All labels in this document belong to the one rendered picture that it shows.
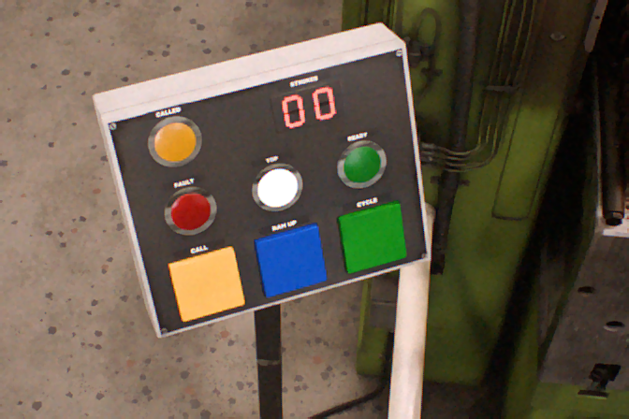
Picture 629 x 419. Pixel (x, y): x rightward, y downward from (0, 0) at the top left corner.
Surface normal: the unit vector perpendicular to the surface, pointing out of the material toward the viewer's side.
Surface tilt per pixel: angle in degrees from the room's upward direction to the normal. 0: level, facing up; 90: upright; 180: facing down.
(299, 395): 0
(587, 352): 90
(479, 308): 90
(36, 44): 0
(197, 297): 60
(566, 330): 90
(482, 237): 90
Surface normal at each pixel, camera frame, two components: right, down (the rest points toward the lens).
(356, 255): 0.28, 0.42
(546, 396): -0.11, 0.83
